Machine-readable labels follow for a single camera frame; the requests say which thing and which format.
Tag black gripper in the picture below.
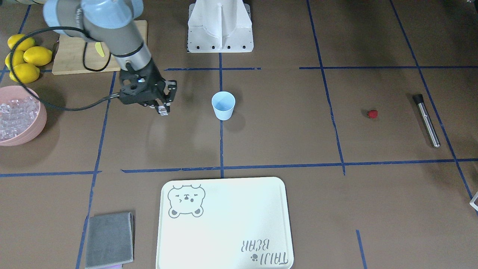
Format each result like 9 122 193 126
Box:
118 60 177 114

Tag clear ice cube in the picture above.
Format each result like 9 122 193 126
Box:
157 106 169 116

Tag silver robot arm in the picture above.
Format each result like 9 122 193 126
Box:
10 0 177 116

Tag light blue plastic cup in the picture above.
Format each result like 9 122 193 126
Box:
211 91 236 121

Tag pink bowl of ice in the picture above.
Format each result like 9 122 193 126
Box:
0 85 47 146

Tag white cup rack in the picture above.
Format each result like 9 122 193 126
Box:
469 192 478 212

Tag yellow lemon slices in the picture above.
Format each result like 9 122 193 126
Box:
94 42 105 58

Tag wooden cutting board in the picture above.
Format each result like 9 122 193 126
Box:
52 20 148 75

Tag yellow lemon front middle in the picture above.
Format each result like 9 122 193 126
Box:
23 46 53 66

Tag cream bear tray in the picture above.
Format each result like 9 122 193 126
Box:
155 177 294 269

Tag yellow lemon back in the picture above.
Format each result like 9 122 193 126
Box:
5 50 26 70

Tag grey folded cloth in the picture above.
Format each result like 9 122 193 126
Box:
85 211 134 269

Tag red strawberry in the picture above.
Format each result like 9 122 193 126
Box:
367 109 378 119

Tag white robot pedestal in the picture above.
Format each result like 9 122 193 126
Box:
187 0 254 53

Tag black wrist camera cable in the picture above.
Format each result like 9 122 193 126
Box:
10 26 124 112

